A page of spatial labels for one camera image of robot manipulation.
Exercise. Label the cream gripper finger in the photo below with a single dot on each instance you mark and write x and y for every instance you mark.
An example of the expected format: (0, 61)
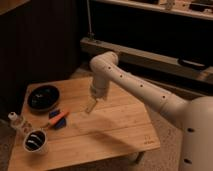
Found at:
(90, 105)

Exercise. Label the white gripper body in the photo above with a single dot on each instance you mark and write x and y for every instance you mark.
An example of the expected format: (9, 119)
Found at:
(98, 93)

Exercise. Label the black ceramic bowl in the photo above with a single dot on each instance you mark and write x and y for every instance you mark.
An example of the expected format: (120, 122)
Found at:
(43, 98)

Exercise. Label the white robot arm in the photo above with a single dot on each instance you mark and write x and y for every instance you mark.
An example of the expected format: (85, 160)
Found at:
(193, 117)

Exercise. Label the wooden low table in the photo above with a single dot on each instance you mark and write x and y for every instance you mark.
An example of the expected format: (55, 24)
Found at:
(117, 126)

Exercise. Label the blue sponge lower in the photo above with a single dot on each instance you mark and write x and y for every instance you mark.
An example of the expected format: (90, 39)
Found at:
(60, 124)

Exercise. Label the metal pole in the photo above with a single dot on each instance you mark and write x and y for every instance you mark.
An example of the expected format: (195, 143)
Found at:
(90, 32)

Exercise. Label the white cup with dark contents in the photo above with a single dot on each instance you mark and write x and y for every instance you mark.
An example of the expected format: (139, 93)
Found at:
(35, 142)

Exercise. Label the clear plastic bottle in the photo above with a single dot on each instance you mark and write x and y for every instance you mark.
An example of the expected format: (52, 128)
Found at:
(19, 123)

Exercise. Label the long wooden bench beam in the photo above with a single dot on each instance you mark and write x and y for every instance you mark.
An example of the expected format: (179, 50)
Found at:
(146, 59)

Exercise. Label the upper wooden shelf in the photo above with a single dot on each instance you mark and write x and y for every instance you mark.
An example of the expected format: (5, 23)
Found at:
(177, 7)

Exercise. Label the black handle on beam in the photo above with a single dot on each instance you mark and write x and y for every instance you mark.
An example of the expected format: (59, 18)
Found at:
(194, 66)

